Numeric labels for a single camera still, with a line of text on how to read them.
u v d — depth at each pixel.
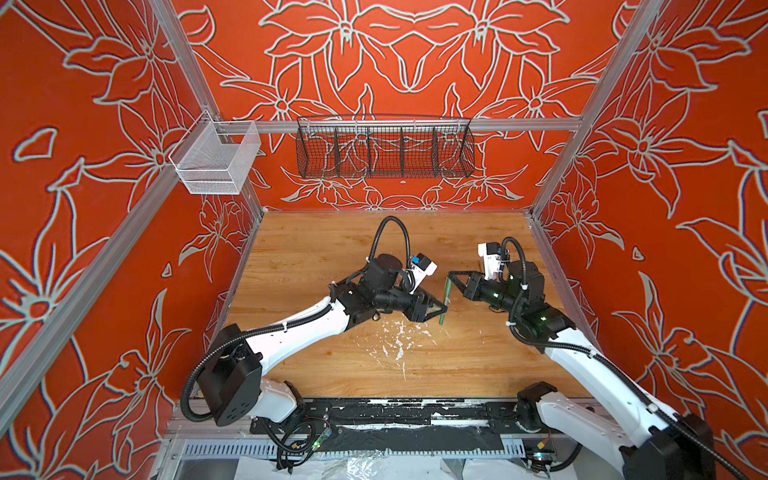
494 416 0.73
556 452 0.68
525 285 0.55
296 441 0.71
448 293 0.74
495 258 0.68
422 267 0.65
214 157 0.92
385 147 0.97
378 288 0.59
